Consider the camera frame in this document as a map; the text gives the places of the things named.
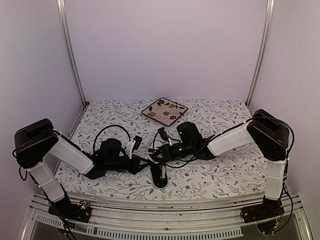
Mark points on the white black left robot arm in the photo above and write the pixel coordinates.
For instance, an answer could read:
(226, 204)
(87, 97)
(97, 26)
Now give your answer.
(35, 143)

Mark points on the white shoelace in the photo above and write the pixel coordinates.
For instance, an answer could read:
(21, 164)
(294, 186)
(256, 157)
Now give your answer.
(157, 165)

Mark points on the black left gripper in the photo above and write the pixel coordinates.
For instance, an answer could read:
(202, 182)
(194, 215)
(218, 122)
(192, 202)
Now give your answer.
(136, 161)

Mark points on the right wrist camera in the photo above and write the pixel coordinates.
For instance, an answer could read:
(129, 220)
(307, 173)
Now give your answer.
(164, 136)

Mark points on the black canvas sneaker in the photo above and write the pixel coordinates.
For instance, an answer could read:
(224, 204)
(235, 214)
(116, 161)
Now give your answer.
(159, 184)

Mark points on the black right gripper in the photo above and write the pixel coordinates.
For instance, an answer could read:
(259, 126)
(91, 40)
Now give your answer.
(166, 154)

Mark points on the aluminium corner post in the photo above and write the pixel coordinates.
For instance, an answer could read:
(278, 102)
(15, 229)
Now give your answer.
(267, 25)
(61, 7)

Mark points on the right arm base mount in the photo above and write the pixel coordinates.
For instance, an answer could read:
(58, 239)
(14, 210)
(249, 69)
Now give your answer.
(265, 210)

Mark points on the left aluminium corner post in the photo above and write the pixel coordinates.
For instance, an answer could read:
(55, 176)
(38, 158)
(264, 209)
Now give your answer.
(61, 7)

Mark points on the right aluminium corner post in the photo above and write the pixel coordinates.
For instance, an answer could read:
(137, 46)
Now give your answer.
(267, 25)

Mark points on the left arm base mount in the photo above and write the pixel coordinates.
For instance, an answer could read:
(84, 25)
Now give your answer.
(64, 208)

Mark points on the square floral ceramic plate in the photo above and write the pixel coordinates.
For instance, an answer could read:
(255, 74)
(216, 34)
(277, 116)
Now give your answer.
(164, 111)

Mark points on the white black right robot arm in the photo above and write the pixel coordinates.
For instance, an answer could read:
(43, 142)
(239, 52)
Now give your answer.
(247, 158)

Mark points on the aluminium front frame rail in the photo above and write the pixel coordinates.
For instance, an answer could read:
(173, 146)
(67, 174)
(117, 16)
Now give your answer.
(207, 219)

